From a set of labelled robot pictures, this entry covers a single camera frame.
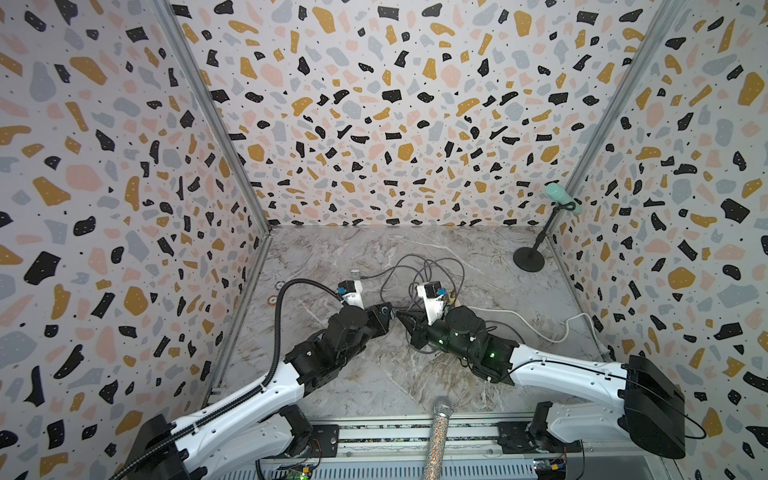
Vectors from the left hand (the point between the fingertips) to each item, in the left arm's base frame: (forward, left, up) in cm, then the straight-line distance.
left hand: (399, 306), depth 74 cm
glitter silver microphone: (-20, -10, -18) cm, 29 cm away
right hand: (-3, -1, 0) cm, 3 cm away
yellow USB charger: (+12, -16, -15) cm, 25 cm away
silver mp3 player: (+24, +15, -19) cm, 34 cm away
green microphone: (+30, -46, +11) cm, 56 cm away
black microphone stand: (+31, -49, -21) cm, 62 cm away
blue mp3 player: (0, +4, -2) cm, 4 cm away
